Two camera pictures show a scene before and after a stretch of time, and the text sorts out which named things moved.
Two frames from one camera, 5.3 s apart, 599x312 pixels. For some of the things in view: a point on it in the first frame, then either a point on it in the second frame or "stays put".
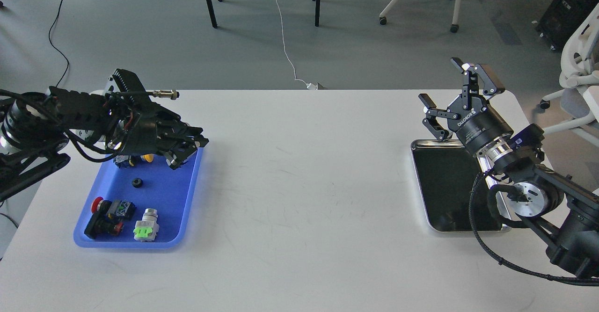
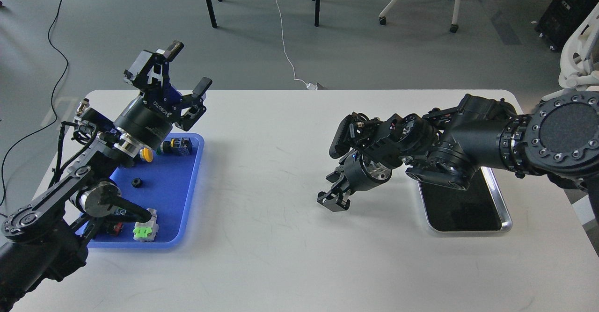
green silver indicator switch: (146, 229) stays put
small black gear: (137, 182) stays put
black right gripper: (475, 124) to (360, 173)
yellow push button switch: (149, 157) stays put
